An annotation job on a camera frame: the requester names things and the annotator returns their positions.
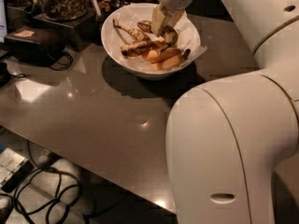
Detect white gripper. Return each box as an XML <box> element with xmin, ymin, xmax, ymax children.
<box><xmin>151</xmin><ymin>0</ymin><xmax>193</xmax><ymax>36</ymax></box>

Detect spotted brown banana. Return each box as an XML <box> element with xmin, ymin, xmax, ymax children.
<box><xmin>113</xmin><ymin>19</ymin><xmax>151</xmax><ymax>57</ymax></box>
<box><xmin>137</xmin><ymin>21</ymin><xmax>178</xmax><ymax>47</ymax></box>

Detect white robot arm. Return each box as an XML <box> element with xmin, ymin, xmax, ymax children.
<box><xmin>165</xmin><ymin>0</ymin><xmax>299</xmax><ymax>224</ymax></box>

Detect upper yellow banana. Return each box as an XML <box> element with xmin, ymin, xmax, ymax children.
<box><xmin>142</xmin><ymin>48</ymin><xmax>182</xmax><ymax>63</ymax></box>

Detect yellow banana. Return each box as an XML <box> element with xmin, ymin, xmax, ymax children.
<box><xmin>152</xmin><ymin>49</ymin><xmax>191</xmax><ymax>71</ymax></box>
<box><xmin>142</xmin><ymin>48</ymin><xmax>182</xmax><ymax>63</ymax></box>

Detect white ceramic bowl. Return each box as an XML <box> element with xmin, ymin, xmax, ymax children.
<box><xmin>100</xmin><ymin>3</ymin><xmax>202</xmax><ymax>81</ymax></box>

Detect lower yellow banana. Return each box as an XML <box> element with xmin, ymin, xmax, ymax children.
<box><xmin>152</xmin><ymin>49</ymin><xmax>191</xmax><ymax>71</ymax></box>

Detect dark metal jar stand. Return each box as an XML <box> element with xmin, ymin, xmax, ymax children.
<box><xmin>34</xmin><ymin>9</ymin><xmax>98</xmax><ymax>51</ymax></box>

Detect glass jar of nuts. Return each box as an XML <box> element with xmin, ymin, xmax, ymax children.
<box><xmin>37</xmin><ymin>0</ymin><xmax>89</xmax><ymax>21</ymax></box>

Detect black box device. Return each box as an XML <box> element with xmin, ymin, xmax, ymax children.
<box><xmin>5</xmin><ymin>26</ymin><xmax>65</xmax><ymax>67</ymax></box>

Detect monitor screen edge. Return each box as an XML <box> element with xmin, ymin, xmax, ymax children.
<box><xmin>0</xmin><ymin>0</ymin><xmax>7</xmax><ymax>45</ymax></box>

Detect white power strip box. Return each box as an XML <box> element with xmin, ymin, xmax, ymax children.
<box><xmin>0</xmin><ymin>148</ymin><xmax>28</xmax><ymax>192</ymax></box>

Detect black cable on table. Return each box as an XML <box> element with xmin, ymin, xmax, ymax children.
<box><xmin>48</xmin><ymin>51</ymin><xmax>75</xmax><ymax>72</ymax></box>

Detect black floor cables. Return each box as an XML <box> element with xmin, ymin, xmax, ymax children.
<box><xmin>0</xmin><ymin>140</ymin><xmax>132</xmax><ymax>224</ymax></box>

